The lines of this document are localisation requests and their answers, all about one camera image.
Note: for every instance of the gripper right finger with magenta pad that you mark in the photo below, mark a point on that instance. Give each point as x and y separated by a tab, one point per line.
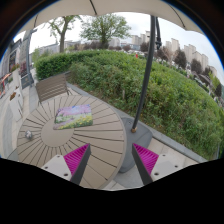
152	166

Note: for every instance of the dark parasol pole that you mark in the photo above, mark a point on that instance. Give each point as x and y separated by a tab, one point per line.
147	73

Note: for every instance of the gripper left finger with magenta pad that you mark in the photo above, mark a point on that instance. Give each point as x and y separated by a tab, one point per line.
70	167

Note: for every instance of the slatted wooden chair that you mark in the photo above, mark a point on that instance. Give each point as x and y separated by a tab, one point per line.
51	87

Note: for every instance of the grey parasol base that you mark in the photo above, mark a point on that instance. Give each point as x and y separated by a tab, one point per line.
142	137

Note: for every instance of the green hedge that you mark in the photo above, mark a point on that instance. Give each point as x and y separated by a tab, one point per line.
173	104

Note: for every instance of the beige parasol canopy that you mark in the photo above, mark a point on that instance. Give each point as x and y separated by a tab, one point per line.
157	8

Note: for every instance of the colourful floral mouse pad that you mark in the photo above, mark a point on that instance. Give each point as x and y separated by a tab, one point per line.
73	117

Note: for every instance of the round slatted wooden table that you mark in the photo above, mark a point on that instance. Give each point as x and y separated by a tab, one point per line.
106	137

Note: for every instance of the small grey computer mouse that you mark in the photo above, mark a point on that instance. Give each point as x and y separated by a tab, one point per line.
28	134

